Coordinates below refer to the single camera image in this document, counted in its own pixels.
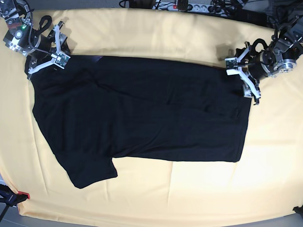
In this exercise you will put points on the black box behind table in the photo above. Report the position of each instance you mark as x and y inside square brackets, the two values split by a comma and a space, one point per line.
[252, 17]

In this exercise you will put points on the black T-shirt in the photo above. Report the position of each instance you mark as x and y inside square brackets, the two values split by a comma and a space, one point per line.
[100, 108]

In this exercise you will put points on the black clamp at right corner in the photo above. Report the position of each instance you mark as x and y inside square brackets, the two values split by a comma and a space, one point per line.
[298, 210]

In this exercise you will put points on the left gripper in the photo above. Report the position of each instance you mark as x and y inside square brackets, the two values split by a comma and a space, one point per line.
[252, 59]

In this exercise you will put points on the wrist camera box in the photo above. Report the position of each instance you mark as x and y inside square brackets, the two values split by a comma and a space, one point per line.
[231, 66]
[61, 60]

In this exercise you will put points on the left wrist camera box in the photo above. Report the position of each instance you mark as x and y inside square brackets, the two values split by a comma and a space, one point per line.
[231, 66]

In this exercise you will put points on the yellow table cloth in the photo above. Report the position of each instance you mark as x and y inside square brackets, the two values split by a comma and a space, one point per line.
[266, 183]

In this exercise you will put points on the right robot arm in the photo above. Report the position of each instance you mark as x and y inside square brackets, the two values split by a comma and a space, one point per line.
[42, 51]

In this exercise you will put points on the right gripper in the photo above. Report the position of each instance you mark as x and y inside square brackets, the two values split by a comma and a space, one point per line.
[47, 44]

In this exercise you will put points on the white power strip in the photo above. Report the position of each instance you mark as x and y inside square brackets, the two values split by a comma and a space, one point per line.
[191, 8]

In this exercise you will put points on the black red table clamp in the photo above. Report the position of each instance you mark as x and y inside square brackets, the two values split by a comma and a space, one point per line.
[10, 198]

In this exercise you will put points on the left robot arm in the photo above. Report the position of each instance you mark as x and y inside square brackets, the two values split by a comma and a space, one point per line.
[285, 49]

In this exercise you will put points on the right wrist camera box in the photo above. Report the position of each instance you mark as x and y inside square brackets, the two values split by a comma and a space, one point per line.
[61, 60]

